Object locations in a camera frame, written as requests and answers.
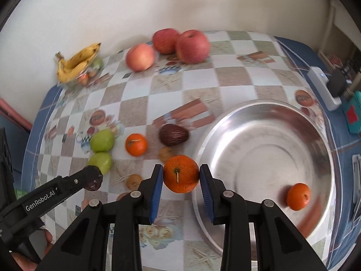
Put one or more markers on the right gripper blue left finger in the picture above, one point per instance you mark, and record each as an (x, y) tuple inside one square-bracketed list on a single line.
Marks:
[(140, 207)]

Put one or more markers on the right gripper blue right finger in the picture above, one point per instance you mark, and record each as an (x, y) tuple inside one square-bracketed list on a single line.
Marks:
[(227, 208)]

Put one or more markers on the small brown longan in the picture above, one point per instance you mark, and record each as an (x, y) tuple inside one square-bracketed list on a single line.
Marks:
[(133, 181), (165, 154)]

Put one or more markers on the speckled orange with stem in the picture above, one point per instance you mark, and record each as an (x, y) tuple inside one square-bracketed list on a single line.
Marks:
[(181, 174)]

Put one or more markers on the green fruit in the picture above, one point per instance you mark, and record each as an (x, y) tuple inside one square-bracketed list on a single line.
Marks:
[(103, 160), (102, 141)]

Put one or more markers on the orange tangerine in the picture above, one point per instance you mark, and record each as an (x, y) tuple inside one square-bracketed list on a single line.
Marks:
[(136, 144)]

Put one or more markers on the small orange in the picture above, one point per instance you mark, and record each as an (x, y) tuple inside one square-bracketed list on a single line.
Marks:
[(298, 196)]

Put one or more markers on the large dark brown date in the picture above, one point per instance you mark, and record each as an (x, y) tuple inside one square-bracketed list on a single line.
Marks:
[(172, 135)]

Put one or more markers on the left human hand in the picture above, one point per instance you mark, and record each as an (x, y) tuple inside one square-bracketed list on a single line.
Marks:
[(28, 265)]

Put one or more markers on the large steel bowl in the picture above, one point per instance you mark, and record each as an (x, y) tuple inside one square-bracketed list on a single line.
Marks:
[(261, 148)]

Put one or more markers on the checkered printed tablecloth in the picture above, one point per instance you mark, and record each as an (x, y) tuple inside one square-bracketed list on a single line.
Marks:
[(242, 66)]

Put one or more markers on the clear plastic fruit tray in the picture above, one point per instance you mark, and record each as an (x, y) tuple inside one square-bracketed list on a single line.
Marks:
[(86, 76)]

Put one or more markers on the pale red apple left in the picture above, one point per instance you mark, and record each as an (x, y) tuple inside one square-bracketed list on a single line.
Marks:
[(140, 57)]

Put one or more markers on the yellow banana bunch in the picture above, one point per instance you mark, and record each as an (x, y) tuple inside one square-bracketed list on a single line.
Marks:
[(69, 69)]

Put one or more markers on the white power strip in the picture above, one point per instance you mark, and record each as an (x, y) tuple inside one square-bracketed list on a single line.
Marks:
[(319, 81)]

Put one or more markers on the teal box with red label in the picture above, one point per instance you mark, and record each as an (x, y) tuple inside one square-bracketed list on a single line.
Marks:
[(352, 112)]

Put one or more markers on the red apple right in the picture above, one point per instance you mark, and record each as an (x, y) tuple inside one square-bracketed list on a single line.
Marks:
[(192, 47)]

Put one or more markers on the black adapter plug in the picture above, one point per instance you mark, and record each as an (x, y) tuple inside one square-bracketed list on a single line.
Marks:
[(336, 83)]

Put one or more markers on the dark red apple middle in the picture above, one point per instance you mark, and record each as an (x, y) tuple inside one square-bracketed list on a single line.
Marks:
[(164, 40)]

